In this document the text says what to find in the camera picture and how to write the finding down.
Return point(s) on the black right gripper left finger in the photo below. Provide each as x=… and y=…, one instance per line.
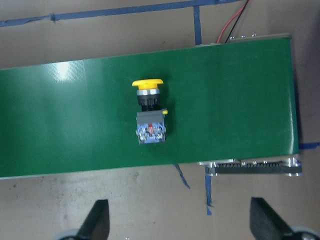
x=96, y=225

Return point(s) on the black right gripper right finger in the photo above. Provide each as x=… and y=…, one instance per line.
x=265, y=223

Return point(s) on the yellow mushroom push button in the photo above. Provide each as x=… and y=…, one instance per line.
x=150, y=121

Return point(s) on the green conveyor belt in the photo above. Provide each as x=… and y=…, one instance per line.
x=229, y=107

